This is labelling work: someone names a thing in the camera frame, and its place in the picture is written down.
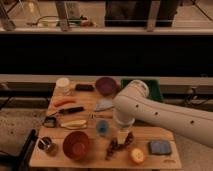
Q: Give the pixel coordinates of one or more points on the orange fruit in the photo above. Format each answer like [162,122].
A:
[136,155]

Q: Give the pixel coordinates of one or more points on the blue cup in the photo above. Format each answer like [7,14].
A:
[102,127]

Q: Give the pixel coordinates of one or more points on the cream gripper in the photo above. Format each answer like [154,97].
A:
[122,135]

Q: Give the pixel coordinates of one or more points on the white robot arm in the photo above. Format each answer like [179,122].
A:
[132,103]

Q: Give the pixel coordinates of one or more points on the grey folded cloth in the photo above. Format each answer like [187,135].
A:
[103,104]

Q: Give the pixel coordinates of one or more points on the yellow banana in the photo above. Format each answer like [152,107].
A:
[74,125]

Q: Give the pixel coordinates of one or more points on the green plastic tray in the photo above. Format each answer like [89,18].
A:
[154,89]

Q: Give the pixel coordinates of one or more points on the metal cup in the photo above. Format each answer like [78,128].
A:
[46,145]

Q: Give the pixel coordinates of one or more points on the blue sponge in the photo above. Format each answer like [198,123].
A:
[159,147]

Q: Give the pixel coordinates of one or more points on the orange carrot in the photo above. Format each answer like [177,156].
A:
[63,102]

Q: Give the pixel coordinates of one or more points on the black handled knife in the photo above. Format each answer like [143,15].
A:
[68,111]

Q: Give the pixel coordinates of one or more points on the black rectangular block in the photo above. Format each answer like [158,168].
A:
[84,87]

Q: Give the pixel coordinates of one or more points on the purple bowl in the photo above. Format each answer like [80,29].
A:
[106,86]

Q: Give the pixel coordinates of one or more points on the purple grape bunch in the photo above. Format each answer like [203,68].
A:
[115,146]

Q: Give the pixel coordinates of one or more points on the orange bowl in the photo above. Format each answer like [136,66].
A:
[76,145]

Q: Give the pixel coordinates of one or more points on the black chair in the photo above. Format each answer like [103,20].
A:
[14,162]

